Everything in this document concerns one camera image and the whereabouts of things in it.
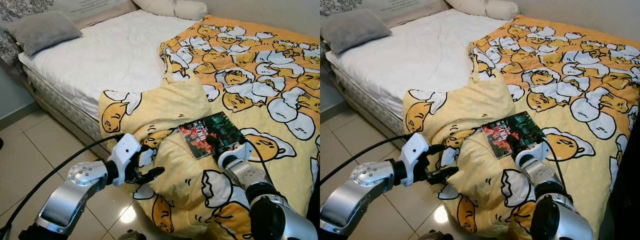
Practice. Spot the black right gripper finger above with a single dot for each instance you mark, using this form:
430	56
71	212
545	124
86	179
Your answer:
215	143
514	144

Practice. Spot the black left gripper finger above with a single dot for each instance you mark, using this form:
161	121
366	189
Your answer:
448	174
154	174
148	148
438	148

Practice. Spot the dark red green book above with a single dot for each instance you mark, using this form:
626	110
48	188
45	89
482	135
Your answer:
200	135
505	131

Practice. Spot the yellow cartoon print blanket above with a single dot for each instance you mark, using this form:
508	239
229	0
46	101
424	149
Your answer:
260	80
565	80

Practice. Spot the grey pillow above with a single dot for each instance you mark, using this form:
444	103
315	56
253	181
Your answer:
42	31
352	30

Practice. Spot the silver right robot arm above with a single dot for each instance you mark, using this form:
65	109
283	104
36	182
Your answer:
555	210
270	205

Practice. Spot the grey left robot leg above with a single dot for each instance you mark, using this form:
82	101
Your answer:
131	236
435	236

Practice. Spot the white quilted mattress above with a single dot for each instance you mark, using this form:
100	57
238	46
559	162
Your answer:
110	55
420	55

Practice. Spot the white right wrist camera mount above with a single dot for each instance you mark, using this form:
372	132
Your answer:
240	152
535	152

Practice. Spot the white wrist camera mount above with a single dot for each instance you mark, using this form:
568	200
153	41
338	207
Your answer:
414	155
240	152
122	155
535	152

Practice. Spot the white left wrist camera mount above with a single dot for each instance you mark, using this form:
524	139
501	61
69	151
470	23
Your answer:
414	155
122	155

